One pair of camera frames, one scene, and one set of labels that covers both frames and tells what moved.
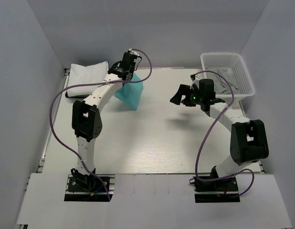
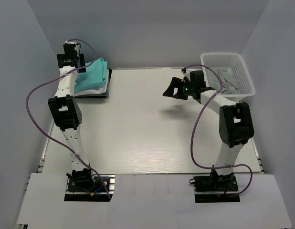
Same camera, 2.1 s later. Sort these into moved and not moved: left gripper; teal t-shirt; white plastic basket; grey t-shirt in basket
Moved: left gripper; teal t-shirt
Not moved: white plastic basket; grey t-shirt in basket
